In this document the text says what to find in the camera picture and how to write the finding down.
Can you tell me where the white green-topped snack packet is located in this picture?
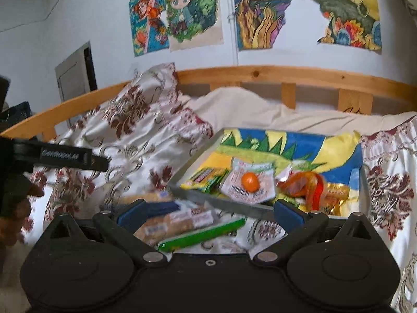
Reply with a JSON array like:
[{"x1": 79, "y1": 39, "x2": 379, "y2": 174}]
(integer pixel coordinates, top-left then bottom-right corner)
[{"x1": 220, "y1": 158, "x2": 278, "y2": 205}]

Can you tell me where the person's left hand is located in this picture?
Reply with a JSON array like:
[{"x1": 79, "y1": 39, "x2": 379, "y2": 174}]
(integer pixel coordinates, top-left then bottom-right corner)
[{"x1": 0, "y1": 186, "x2": 44, "y2": 251}]

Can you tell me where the blue snack packet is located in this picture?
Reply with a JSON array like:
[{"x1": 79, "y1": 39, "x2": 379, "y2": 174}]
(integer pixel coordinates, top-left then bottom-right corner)
[{"x1": 146, "y1": 201, "x2": 181, "y2": 218}]

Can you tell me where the gold snack packet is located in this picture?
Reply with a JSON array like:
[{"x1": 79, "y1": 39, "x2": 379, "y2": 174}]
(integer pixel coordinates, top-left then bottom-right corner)
[{"x1": 322, "y1": 183, "x2": 350, "y2": 216}]

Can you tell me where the plain bread packet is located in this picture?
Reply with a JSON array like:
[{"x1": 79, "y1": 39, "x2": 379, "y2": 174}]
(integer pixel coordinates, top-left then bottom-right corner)
[{"x1": 120, "y1": 192, "x2": 175, "y2": 207}]

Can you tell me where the blond character wall poster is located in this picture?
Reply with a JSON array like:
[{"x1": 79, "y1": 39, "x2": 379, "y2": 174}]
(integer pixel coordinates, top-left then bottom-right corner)
[{"x1": 164, "y1": 0, "x2": 225, "y2": 52}]

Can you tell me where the painted dinosaur tray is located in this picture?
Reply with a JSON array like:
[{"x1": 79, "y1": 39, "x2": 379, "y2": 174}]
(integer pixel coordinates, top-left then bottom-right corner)
[{"x1": 168, "y1": 127, "x2": 370, "y2": 222}]

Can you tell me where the purple orange swirl wall poster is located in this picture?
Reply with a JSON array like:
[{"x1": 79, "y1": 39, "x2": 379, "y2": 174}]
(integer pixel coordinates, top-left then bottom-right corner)
[{"x1": 232, "y1": 0, "x2": 305, "y2": 52}]

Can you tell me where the red-haired character wall poster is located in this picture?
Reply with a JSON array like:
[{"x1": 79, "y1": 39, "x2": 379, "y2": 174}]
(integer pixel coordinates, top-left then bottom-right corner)
[{"x1": 128, "y1": 0, "x2": 170, "y2": 57}]

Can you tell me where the yellow green landscape wall poster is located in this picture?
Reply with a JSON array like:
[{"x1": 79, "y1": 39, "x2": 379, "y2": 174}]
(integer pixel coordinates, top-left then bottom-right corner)
[{"x1": 301, "y1": 0, "x2": 382, "y2": 53}]

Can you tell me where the wooden bed rail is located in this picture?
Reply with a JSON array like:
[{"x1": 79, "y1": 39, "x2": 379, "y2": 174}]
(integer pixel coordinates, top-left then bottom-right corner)
[{"x1": 0, "y1": 65, "x2": 417, "y2": 141}]

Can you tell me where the orange clear snack packet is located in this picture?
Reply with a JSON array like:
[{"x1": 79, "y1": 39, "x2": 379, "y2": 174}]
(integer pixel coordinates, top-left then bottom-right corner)
[{"x1": 277, "y1": 170, "x2": 327, "y2": 210}]

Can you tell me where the black crate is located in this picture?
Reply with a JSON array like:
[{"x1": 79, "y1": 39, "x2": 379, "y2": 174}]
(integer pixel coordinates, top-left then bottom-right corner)
[{"x1": 0, "y1": 102, "x2": 32, "y2": 126}]

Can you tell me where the floral satin blanket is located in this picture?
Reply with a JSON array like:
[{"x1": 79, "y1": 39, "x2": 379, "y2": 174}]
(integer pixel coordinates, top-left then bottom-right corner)
[{"x1": 20, "y1": 63, "x2": 417, "y2": 313}]

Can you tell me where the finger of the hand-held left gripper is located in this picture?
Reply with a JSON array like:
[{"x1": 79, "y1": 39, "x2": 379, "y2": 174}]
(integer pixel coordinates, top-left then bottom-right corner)
[{"x1": 91, "y1": 156, "x2": 109, "y2": 172}]

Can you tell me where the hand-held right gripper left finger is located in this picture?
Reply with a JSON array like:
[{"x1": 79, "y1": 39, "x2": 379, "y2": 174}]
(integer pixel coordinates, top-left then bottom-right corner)
[{"x1": 42, "y1": 199, "x2": 168, "y2": 264}]

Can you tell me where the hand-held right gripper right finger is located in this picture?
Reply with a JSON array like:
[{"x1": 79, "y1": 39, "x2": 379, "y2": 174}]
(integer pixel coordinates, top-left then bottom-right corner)
[{"x1": 253, "y1": 199, "x2": 380, "y2": 264}]

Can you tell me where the white bed sheet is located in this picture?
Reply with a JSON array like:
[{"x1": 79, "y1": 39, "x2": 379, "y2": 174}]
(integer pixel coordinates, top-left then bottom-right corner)
[{"x1": 186, "y1": 86, "x2": 417, "y2": 137}]

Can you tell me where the green snack box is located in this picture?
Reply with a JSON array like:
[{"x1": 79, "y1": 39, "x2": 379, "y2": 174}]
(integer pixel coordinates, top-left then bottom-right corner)
[{"x1": 158, "y1": 217, "x2": 247, "y2": 253}]

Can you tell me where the red label bread packet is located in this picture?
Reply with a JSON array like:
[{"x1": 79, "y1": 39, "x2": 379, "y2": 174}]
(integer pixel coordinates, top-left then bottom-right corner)
[{"x1": 133, "y1": 209, "x2": 216, "y2": 246}]

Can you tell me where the yellow green snack packet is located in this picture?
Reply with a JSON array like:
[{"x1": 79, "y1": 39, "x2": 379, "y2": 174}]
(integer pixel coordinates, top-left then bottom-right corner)
[{"x1": 180, "y1": 166, "x2": 229, "y2": 194}]

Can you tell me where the white wall conduit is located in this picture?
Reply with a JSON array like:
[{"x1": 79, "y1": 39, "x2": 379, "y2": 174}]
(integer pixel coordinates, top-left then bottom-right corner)
[{"x1": 227, "y1": 0, "x2": 239, "y2": 68}]

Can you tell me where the grey door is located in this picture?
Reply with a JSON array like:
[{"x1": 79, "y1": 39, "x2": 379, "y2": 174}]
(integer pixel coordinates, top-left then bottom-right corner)
[{"x1": 55, "y1": 41, "x2": 98, "y2": 128}]

